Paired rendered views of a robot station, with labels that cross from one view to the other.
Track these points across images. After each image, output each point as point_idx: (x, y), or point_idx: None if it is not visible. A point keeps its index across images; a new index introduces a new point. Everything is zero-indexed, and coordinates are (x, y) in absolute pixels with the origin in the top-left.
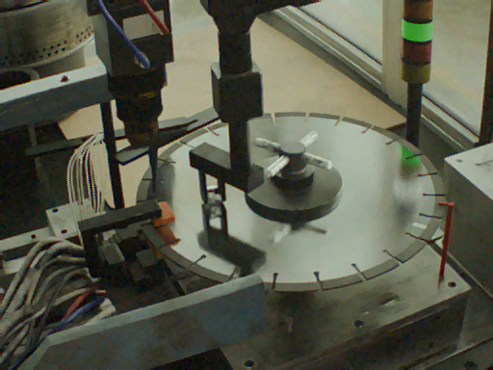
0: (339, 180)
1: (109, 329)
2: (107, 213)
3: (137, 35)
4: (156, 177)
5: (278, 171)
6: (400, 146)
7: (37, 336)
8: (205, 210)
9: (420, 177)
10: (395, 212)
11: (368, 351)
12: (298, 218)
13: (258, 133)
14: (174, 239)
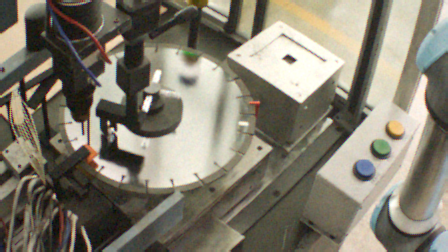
0: (179, 99)
1: (118, 249)
2: (62, 162)
3: (88, 65)
4: (89, 136)
5: (143, 104)
6: (205, 60)
7: (51, 249)
8: (107, 140)
9: (228, 84)
10: (223, 116)
11: (220, 204)
12: (165, 133)
13: (111, 70)
14: (100, 167)
